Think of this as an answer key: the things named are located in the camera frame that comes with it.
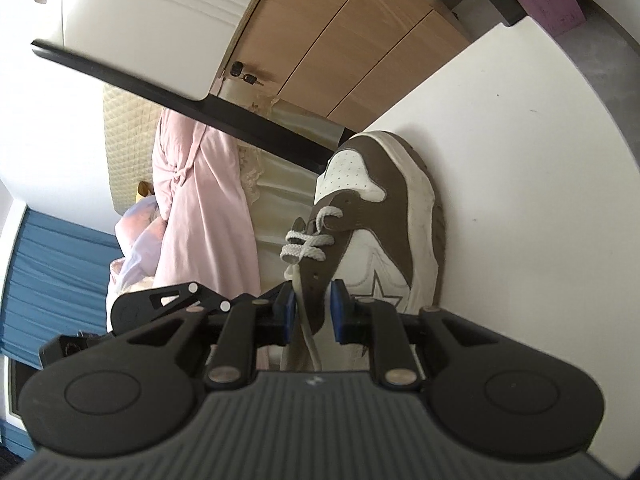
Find white chair with black frame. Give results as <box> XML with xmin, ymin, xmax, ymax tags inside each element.
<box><xmin>30</xmin><ymin>0</ymin><xmax>640</xmax><ymax>461</ymax></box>

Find dark framed panel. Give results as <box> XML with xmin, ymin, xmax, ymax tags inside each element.
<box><xmin>7</xmin><ymin>357</ymin><xmax>31</xmax><ymax>421</ymax></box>

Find cream quilted headboard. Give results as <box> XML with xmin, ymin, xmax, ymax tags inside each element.
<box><xmin>102</xmin><ymin>85</ymin><xmax>166</xmax><ymax>213</ymax></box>

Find blue curtain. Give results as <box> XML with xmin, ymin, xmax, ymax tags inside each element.
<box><xmin>0</xmin><ymin>209</ymin><xmax>121</xmax><ymax>461</ymax></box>

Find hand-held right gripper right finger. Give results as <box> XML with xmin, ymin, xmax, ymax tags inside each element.
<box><xmin>327</xmin><ymin>280</ymin><xmax>496</xmax><ymax>391</ymax></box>

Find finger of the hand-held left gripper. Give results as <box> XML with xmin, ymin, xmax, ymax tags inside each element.
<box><xmin>150</xmin><ymin>282</ymin><xmax>284</xmax><ymax>313</ymax></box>

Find wooden bedside drawer cabinet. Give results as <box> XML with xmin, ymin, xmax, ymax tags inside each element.
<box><xmin>210</xmin><ymin>0</ymin><xmax>473</xmax><ymax>131</ymax></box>

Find pastel plush pillow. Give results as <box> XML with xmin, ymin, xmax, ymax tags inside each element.
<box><xmin>107</xmin><ymin>195</ymin><xmax>168</xmax><ymax>306</ymax></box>

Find black cabinet keys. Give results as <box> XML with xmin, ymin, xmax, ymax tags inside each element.
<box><xmin>230</xmin><ymin>61</ymin><xmax>264</xmax><ymax>87</ymax></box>

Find white and brown sneaker shoe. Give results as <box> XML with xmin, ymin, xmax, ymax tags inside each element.
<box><xmin>280</xmin><ymin>130</ymin><xmax>447</xmax><ymax>372</ymax></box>

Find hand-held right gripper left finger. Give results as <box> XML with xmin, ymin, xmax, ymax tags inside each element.
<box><xmin>125</xmin><ymin>287</ymin><xmax>298</xmax><ymax>391</ymax></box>

